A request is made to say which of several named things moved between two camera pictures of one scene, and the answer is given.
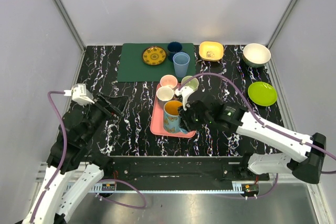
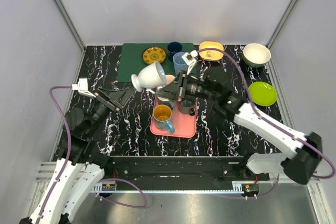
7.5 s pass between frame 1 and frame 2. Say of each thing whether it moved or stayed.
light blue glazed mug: moved
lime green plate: stayed
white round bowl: stayed
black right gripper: moved
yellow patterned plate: stayed
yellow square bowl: stayed
